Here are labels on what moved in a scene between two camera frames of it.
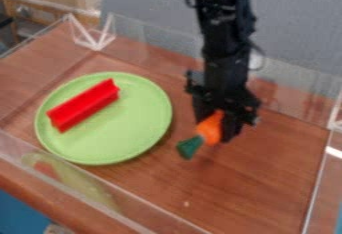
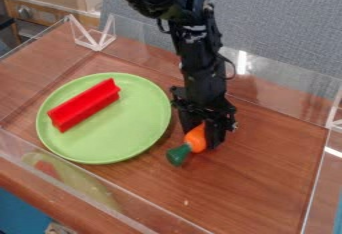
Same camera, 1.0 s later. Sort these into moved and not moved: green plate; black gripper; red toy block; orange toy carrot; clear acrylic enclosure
Moved: orange toy carrot; black gripper
Not moved: red toy block; clear acrylic enclosure; green plate
